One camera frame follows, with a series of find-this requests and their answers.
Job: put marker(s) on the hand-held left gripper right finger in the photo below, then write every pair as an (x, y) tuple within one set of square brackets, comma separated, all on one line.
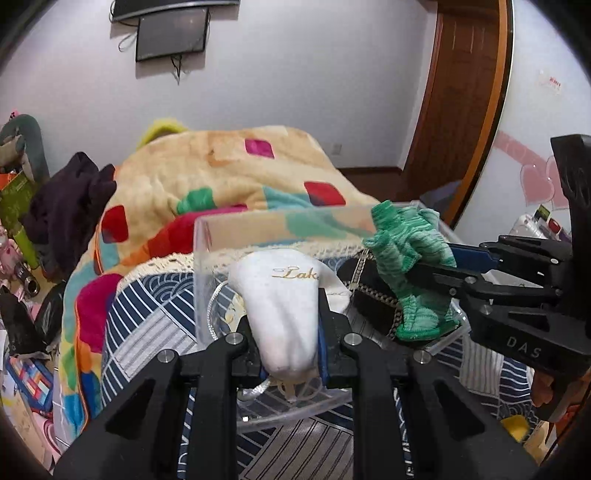
[(322, 355)]

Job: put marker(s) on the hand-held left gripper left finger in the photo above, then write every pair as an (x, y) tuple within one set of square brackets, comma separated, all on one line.
[(251, 355)]

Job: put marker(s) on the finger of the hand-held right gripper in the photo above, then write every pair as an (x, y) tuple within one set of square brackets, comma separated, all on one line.
[(443, 276), (466, 254)]

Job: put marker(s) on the green knitted sock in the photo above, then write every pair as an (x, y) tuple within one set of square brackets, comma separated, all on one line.
[(406, 249)]

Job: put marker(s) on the white sock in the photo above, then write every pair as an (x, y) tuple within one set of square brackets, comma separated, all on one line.
[(288, 314)]

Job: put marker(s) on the clear plastic box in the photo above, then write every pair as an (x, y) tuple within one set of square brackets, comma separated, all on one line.
[(277, 230)]

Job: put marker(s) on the person's right hand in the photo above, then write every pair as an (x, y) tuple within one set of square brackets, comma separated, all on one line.
[(542, 392)]

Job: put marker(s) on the striped white cloth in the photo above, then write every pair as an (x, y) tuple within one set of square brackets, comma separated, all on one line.
[(482, 367)]

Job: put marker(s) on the yellow object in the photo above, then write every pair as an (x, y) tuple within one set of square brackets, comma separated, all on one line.
[(517, 427)]

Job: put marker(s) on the blue patterned bed sheet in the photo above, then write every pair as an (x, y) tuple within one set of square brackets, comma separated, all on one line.
[(138, 332)]

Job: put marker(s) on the brown wooden door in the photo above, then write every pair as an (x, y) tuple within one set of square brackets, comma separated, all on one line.
[(461, 101)]

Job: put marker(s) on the colourful patchwork blanket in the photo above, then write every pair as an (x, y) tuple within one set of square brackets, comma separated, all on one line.
[(207, 184)]

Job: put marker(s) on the dark purple garment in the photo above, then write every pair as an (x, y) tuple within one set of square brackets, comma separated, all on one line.
[(69, 207)]

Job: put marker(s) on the black plastic bag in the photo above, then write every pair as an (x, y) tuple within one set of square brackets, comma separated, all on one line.
[(18, 323)]

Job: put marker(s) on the yellow green fluffy cloth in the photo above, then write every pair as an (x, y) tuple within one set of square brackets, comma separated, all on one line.
[(161, 131)]

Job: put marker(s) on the green cardboard box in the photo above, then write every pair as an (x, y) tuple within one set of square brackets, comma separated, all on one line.
[(16, 198)]

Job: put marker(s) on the grey green plush toy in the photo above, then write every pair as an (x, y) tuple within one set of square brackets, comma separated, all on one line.
[(23, 147)]

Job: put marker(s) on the pink heart wall stickers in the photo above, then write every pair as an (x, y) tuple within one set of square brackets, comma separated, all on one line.
[(538, 184)]

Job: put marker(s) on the wall socket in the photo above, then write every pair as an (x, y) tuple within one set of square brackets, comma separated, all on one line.
[(336, 148)]

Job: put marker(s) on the red wall sticker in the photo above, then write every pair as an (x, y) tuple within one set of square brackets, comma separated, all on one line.
[(550, 83)]

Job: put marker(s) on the wall-mounted black screen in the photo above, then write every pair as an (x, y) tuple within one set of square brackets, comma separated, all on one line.
[(171, 34)]

